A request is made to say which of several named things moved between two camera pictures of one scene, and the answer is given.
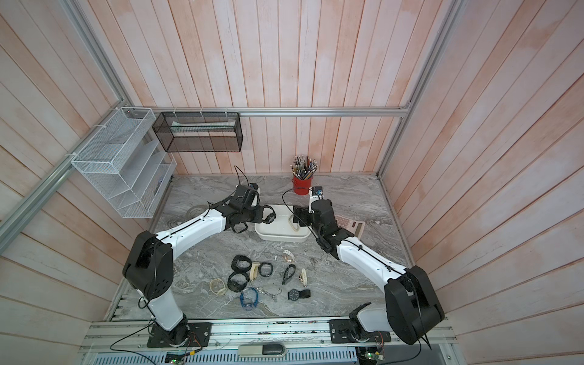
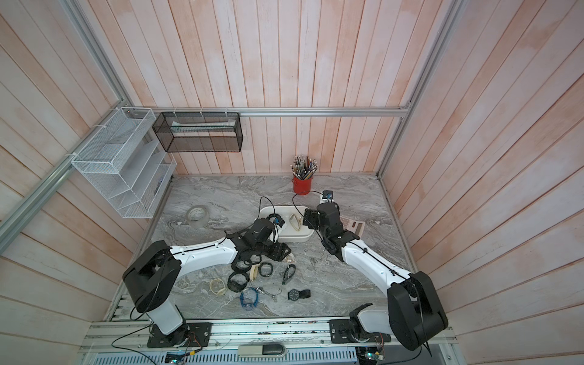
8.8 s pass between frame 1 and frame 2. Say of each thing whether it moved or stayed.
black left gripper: moved
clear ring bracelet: stayed
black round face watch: stayed
